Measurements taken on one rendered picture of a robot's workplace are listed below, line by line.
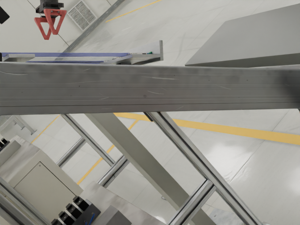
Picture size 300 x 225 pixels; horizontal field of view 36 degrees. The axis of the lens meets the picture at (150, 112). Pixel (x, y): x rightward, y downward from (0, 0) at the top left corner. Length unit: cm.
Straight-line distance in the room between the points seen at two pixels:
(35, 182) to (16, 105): 153
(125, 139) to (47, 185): 64
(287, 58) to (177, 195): 70
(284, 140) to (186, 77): 144
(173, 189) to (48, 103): 114
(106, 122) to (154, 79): 92
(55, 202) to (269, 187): 93
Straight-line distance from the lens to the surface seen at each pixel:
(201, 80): 64
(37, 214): 207
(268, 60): 127
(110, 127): 152
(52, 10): 145
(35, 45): 883
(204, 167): 149
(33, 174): 207
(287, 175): 186
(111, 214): 99
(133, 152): 156
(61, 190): 211
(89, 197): 127
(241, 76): 68
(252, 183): 194
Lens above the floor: 108
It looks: 19 degrees down
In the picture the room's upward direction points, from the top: 42 degrees counter-clockwise
